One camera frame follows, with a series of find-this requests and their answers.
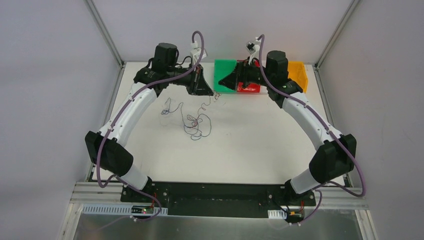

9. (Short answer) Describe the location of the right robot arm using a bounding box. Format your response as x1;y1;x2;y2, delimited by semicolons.
217;50;357;205

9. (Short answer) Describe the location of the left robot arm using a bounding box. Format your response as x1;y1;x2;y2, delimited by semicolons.
84;41;214;203

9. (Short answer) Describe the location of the red plastic bin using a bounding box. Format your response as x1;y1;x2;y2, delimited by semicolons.
235;58;262;94

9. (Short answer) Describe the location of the green plastic bin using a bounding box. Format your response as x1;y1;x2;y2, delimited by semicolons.
213;59;237;94

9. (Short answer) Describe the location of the yellow plastic bin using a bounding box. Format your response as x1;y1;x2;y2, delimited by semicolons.
287;61;309;93

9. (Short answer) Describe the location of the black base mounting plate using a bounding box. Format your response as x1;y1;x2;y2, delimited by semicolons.
120;181;316;218

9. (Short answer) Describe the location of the left white cable duct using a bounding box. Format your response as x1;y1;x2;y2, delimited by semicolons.
82;204;168;217

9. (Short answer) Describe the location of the white cable duct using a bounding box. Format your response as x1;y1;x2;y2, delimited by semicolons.
267;210;287;220
82;204;168;217

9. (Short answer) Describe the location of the right white cable duct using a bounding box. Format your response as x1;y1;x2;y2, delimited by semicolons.
267;210;287;220

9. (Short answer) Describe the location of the aluminium front frame rail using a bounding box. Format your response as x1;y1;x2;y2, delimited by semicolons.
70;182;369;210

